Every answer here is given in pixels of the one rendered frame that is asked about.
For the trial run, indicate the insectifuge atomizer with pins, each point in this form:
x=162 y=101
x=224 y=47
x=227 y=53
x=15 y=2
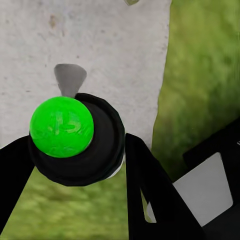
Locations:
x=76 y=139

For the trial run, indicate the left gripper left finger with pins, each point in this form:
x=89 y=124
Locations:
x=16 y=167

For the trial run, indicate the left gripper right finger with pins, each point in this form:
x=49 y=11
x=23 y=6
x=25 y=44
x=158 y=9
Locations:
x=174 y=219

